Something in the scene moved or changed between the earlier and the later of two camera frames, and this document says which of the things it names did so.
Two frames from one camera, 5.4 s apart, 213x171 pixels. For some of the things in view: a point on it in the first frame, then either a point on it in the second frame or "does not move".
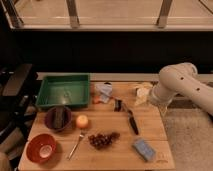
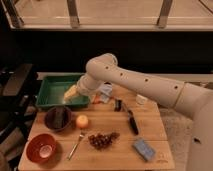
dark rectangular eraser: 59,117 does not move
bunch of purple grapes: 101,140 does not move
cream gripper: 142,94 to 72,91
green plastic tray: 64,90 does not move
